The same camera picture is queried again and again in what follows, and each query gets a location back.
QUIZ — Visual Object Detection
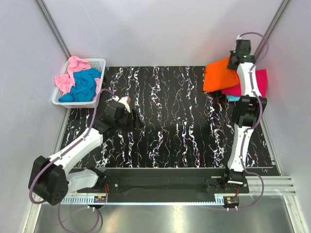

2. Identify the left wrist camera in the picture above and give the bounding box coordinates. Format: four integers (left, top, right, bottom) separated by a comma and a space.
113, 96, 131, 112

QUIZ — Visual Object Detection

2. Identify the orange t shirt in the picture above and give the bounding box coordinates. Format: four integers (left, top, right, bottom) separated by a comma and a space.
203, 57, 240, 92

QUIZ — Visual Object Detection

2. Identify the folded light blue t shirt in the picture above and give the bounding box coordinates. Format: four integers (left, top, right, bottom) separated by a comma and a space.
226, 95, 240, 102

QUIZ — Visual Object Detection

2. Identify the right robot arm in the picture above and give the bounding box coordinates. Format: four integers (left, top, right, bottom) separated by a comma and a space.
220, 36, 267, 193

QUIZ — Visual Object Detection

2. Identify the white plastic basket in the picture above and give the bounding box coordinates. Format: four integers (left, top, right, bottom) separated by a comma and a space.
52, 56, 106, 109

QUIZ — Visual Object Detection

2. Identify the aluminium front rail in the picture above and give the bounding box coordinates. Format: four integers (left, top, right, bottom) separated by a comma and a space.
31, 176, 297, 197

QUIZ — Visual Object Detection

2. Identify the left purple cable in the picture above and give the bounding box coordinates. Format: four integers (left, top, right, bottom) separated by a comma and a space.
29, 89, 116, 233

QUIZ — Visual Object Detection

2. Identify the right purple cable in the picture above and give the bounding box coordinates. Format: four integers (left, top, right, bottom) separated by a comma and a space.
228, 32, 269, 211

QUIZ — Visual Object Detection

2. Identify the pink t shirt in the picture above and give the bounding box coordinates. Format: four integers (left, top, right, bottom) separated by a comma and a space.
54, 56, 91, 95

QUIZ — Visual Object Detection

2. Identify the purple cable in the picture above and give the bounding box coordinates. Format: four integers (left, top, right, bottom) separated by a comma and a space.
29, 89, 116, 233
228, 32, 269, 211

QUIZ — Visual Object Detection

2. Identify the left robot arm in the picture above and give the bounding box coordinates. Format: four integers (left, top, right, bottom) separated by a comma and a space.
28, 97, 137, 205

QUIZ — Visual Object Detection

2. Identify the folded magenta t shirt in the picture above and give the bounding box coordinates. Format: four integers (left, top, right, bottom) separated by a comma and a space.
221, 69, 268, 98

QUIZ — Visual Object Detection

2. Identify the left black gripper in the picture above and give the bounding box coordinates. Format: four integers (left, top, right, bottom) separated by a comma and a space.
115, 109, 144, 133

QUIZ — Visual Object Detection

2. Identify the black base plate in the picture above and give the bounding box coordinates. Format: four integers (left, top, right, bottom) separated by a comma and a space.
79, 168, 249, 204

